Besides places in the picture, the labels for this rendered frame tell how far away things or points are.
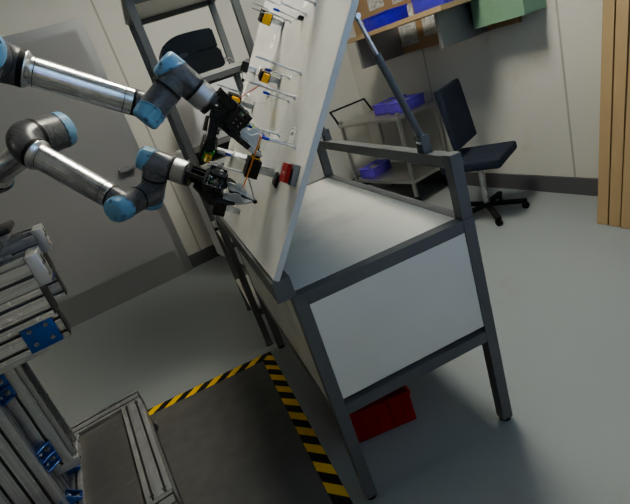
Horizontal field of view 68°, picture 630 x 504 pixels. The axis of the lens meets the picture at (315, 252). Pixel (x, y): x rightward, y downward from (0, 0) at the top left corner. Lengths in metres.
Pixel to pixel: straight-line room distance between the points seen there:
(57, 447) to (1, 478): 0.17
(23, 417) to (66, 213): 2.53
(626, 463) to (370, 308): 0.91
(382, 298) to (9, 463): 1.31
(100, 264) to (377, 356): 3.19
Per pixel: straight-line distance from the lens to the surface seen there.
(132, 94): 1.46
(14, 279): 1.50
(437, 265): 1.46
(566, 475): 1.77
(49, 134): 1.70
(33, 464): 1.94
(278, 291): 1.26
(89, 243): 4.27
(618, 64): 3.07
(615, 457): 1.82
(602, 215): 3.21
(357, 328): 1.40
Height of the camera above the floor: 1.35
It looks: 21 degrees down
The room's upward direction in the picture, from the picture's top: 19 degrees counter-clockwise
